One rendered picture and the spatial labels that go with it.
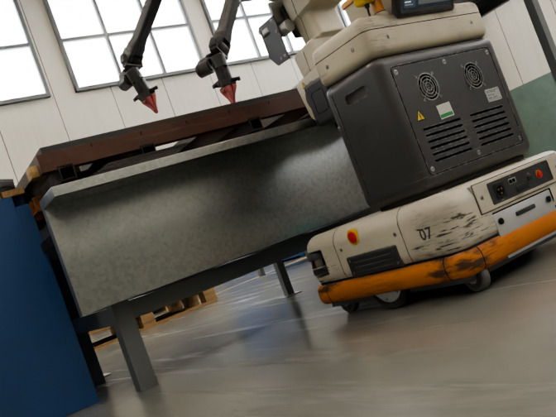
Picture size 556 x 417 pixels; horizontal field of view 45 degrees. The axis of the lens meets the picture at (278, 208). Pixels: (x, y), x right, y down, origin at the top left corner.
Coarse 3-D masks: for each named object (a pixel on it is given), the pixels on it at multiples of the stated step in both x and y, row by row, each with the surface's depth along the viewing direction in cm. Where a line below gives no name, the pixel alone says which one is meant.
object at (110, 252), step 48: (288, 144) 255; (336, 144) 266; (144, 192) 223; (192, 192) 232; (240, 192) 241; (288, 192) 251; (336, 192) 261; (96, 240) 212; (144, 240) 220; (192, 240) 228; (240, 240) 237; (96, 288) 209; (144, 288) 217
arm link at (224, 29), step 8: (232, 0) 274; (224, 8) 274; (232, 8) 273; (224, 16) 272; (232, 16) 273; (224, 24) 270; (232, 24) 273; (216, 32) 269; (224, 32) 267; (224, 40) 269; (224, 48) 267
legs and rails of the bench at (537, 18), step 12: (456, 0) 279; (492, 0) 315; (504, 0) 310; (528, 0) 300; (480, 12) 322; (528, 12) 301; (540, 12) 299; (540, 24) 298; (540, 36) 300; (552, 48) 298; (552, 60) 298; (552, 72) 300
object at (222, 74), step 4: (220, 68) 262; (224, 68) 262; (228, 68) 264; (216, 72) 263; (220, 72) 262; (224, 72) 262; (228, 72) 263; (220, 76) 262; (224, 76) 262; (228, 76) 262; (220, 80) 259; (232, 80) 263; (236, 80) 264; (216, 84) 262
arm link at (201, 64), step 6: (210, 42) 265; (216, 42) 264; (210, 48) 265; (216, 48) 263; (210, 54) 266; (204, 60) 267; (198, 66) 266; (204, 66) 264; (198, 72) 266; (204, 72) 265; (210, 72) 265
